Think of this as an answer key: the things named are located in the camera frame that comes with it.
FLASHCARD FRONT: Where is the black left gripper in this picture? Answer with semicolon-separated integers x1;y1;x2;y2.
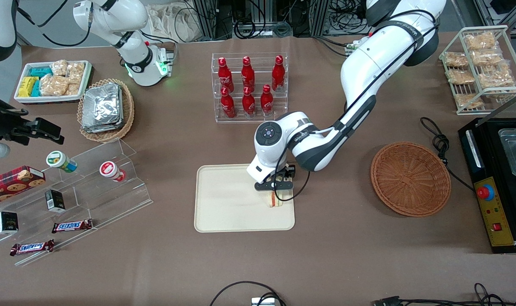
254;164;296;192

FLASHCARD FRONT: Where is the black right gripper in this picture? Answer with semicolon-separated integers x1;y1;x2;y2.
0;85;65;146

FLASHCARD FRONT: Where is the triangular sandwich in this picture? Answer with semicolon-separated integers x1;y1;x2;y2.
264;190;285;209

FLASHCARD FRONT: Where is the cream plastic tray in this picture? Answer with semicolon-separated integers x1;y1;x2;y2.
194;162;296;233

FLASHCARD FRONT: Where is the oval light wicker basket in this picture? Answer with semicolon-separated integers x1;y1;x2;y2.
77;78;135;143

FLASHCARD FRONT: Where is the round brown wicker basket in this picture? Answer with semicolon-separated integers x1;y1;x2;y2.
371;142;452;218

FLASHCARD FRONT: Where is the green lid yogurt cup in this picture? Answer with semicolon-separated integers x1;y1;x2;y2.
46;150;78;173

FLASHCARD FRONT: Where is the white rectangular snack bin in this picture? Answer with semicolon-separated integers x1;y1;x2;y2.
14;60;92;105

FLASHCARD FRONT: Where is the yellow snack packet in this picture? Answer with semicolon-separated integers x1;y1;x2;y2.
18;76;39;98

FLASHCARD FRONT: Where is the red tartan cookie box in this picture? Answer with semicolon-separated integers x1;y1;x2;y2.
0;166;46;208

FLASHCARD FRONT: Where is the small black carton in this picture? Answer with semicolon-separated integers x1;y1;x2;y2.
45;189;66;213
0;211;19;235

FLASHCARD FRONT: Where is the red lid yogurt cup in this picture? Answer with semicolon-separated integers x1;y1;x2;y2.
99;161;126;183

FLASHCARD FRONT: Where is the red cola bottle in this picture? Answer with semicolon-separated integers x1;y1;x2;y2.
218;57;234;92
242;86;257;118
220;87;237;119
271;55;286;92
241;56;256;90
260;84;274;116

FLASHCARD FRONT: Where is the Snickers chocolate bar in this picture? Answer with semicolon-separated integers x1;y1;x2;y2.
10;239;55;256
51;219;93;234

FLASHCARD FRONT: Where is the clear acrylic stepped stand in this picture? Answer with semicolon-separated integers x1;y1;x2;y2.
0;138;153;267

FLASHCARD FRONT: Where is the clear acrylic bottle rack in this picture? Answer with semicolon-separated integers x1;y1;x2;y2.
211;52;289;124

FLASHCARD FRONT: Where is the beige cloth bag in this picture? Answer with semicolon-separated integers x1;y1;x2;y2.
146;3;199;43

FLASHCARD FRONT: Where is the red emergency stop button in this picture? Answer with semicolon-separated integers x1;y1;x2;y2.
476;184;495;201

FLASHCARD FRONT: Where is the black machine with yellow panel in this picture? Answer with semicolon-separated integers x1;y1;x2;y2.
459;117;516;254

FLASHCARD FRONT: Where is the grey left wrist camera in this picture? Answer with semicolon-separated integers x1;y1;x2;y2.
246;155;280;183

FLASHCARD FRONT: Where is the black looped cable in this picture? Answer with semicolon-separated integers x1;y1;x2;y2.
209;280;287;306

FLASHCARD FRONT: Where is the black cable with plug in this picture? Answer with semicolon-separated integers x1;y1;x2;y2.
372;283;516;306

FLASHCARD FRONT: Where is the black knotted power cable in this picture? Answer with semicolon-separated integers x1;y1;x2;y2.
419;117;475;192

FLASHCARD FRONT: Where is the aluminium frame post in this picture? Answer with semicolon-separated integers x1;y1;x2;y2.
193;0;218;41
310;0;330;37

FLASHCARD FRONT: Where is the white wire rack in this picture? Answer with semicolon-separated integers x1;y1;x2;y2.
439;25;516;116

